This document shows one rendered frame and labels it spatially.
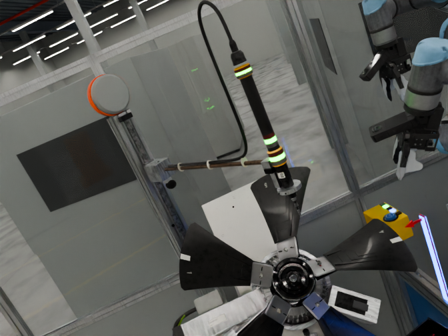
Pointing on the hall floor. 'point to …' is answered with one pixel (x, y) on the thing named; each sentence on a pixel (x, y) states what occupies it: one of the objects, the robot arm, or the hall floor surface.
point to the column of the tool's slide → (150, 189)
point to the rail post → (406, 301)
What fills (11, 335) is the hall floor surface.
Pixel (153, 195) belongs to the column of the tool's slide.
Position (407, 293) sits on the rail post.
